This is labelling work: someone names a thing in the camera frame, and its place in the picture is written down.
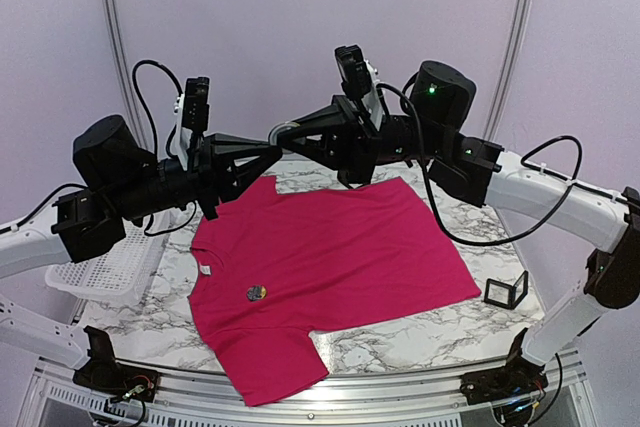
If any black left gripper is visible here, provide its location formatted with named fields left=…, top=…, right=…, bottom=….
left=111, top=132, right=284, bottom=222

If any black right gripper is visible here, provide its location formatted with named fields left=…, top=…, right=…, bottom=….
left=276, top=93, right=446, bottom=184

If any gold brooch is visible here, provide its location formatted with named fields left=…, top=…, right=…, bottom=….
left=268, top=121, right=299, bottom=145

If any magenta t-shirt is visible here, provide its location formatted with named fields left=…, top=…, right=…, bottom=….
left=189, top=176, right=480, bottom=407

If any silver round brooch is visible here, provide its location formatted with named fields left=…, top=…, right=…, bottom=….
left=247, top=285, right=267, bottom=302

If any black brooch box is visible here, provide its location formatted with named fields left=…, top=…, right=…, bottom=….
left=483, top=271, right=529, bottom=310

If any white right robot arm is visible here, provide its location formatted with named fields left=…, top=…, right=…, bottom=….
left=269, top=60, right=639, bottom=404

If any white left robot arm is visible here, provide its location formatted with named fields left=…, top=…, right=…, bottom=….
left=1, top=115, right=282, bottom=393

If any white shirt neck label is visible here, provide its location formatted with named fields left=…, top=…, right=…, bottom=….
left=199, top=264, right=212, bottom=276

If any white plastic basket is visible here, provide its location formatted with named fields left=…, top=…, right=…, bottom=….
left=45, top=222, right=169, bottom=306

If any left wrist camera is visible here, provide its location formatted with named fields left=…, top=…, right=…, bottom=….
left=166, top=77, right=210, bottom=165

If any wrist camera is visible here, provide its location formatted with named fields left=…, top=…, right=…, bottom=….
left=334, top=45, right=385, bottom=130
left=166, top=77, right=210, bottom=165

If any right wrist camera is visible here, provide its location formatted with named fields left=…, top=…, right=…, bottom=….
left=334, top=45, right=385, bottom=130

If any aluminium left corner post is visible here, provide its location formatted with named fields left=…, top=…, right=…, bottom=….
left=101, top=0, right=152, bottom=149

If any aluminium corner post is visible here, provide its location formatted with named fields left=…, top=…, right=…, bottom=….
left=101, top=0, right=152, bottom=149
left=483, top=0, right=533, bottom=140

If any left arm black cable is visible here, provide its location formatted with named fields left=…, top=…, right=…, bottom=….
left=132, top=59, right=184, bottom=153

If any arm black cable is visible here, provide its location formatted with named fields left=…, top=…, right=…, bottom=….
left=132, top=59, right=184, bottom=153
left=379, top=81, right=585, bottom=247

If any aluminium right corner post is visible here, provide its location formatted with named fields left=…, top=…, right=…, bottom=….
left=483, top=0, right=533, bottom=140

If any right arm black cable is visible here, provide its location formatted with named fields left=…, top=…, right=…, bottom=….
left=379, top=81, right=585, bottom=247

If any aluminium front frame rail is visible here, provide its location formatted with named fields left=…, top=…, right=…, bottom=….
left=15, top=348, right=597, bottom=426

